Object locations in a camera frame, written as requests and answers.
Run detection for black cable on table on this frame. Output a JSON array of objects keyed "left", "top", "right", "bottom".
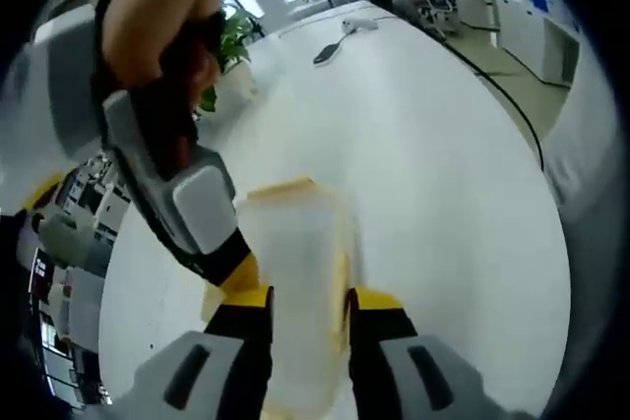
[{"left": 378, "top": 1, "right": 546, "bottom": 173}]

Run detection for clear plastic buckle container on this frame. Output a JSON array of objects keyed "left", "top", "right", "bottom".
[{"left": 243, "top": 188, "right": 353, "bottom": 396}]

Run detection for white charger plug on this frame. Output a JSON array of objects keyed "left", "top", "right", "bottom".
[{"left": 341, "top": 17, "right": 381, "bottom": 33}]

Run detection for potted green plant white pot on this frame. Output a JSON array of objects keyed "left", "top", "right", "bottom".
[{"left": 196, "top": 9, "right": 268, "bottom": 114}]

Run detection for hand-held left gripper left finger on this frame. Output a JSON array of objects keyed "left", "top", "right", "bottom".
[{"left": 117, "top": 285, "right": 275, "bottom": 420}]

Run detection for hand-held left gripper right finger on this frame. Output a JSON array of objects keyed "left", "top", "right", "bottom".
[{"left": 346, "top": 286, "right": 499, "bottom": 420}]

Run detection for white office chair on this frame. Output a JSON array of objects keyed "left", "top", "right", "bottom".
[{"left": 416, "top": 0, "right": 460, "bottom": 41}]

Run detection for black phone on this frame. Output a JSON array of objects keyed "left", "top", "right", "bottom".
[{"left": 312, "top": 41, "right": 345, "bottom": 66}]

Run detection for translucent plastic container yellow lid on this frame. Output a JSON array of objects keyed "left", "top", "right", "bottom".
[{"left": 201, "top": 174, "right": 363, "bottom": 419}]

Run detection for white storage cabinets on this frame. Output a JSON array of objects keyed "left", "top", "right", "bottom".
[{"left": 457, "top": 0, "right": 583, "bottom": 92}]

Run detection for person's right hand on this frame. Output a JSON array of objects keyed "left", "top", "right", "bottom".
[{"left": 102, "top": 0, "right": 221, "bottom": 176}]

